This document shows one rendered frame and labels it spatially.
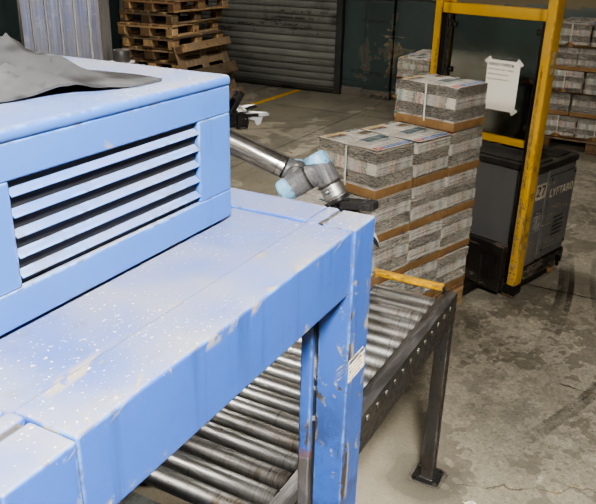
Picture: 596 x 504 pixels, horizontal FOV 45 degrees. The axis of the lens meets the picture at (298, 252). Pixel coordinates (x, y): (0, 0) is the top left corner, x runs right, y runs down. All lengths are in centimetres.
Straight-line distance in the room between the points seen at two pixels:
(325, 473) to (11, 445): 70
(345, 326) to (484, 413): 238
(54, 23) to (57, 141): 181
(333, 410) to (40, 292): 54
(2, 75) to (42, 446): 43
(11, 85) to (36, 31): 171
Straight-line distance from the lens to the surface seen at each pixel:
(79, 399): 64
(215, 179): 98
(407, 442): 315
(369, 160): 333
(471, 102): 386
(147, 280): 85
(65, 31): 255
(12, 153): 72
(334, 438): 117
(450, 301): 252
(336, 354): 108
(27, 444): 61
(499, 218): 452
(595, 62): 795
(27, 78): 86
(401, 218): 357
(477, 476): 304
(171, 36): 931
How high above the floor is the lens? 190
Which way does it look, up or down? 23 degrees down
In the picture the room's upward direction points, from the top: 1 degrees clockwise
